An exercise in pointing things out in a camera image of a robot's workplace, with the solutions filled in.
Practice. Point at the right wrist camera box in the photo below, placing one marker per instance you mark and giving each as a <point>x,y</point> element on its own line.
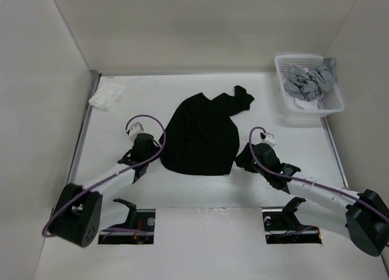
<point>268,139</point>

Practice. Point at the folded white tank top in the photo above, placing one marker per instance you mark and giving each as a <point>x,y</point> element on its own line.
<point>107,96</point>

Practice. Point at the white plastic basket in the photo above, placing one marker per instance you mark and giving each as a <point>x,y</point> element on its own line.
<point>329,103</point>

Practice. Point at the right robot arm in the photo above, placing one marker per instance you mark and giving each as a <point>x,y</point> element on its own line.
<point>360,217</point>

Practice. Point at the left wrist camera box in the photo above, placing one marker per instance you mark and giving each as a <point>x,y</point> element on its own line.
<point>134,129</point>

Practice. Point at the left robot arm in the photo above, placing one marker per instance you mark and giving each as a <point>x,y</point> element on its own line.
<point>81,209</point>

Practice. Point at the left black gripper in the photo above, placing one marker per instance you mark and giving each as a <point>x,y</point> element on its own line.
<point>155,148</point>

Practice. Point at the white garment in basket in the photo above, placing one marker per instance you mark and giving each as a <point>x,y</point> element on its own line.
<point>306,105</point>

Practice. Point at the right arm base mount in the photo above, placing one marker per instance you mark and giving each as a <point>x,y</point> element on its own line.
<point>281,225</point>

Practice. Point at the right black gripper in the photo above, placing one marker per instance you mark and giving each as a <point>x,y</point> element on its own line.
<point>242,160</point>

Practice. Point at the grey tank top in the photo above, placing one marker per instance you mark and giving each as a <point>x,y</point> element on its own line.
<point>310,84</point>

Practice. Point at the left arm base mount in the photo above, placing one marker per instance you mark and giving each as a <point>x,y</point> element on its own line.
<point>122,223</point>

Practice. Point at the black tank top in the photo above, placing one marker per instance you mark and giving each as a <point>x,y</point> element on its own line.
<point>201,138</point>

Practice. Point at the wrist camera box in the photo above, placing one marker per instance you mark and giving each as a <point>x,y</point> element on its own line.
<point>134,129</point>
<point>268,139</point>

